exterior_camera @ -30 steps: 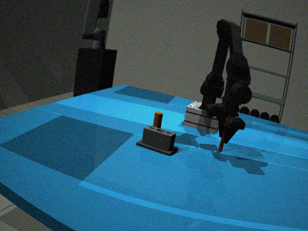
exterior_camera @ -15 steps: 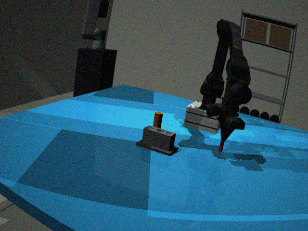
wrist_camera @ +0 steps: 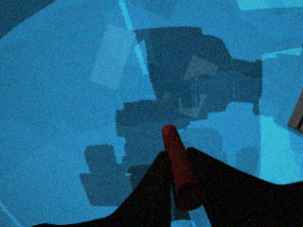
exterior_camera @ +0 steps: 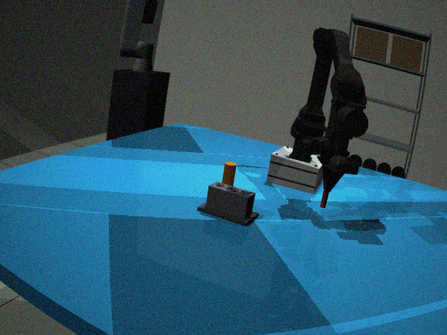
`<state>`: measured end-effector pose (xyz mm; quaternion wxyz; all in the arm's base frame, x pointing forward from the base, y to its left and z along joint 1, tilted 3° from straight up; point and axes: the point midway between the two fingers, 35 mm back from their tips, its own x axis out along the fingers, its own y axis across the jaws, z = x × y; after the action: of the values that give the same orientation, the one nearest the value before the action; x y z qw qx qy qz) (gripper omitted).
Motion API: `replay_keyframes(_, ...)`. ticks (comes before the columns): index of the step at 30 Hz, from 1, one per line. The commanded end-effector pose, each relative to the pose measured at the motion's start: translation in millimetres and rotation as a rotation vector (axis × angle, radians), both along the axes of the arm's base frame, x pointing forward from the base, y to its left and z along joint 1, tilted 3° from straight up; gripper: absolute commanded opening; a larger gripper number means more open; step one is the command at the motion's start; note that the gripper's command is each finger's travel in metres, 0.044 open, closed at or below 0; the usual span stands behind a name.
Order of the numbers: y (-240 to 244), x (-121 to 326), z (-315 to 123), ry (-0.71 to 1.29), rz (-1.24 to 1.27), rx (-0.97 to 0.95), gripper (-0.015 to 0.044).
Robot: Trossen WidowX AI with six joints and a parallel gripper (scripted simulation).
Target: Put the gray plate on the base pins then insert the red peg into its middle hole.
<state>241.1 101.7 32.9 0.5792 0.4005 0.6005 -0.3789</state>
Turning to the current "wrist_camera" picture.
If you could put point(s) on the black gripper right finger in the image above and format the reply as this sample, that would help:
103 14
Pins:
236 199

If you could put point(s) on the dark red cylindrical peg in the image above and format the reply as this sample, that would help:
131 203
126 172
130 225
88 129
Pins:
187 190

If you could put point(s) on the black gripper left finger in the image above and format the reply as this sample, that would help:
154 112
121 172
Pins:
148 206

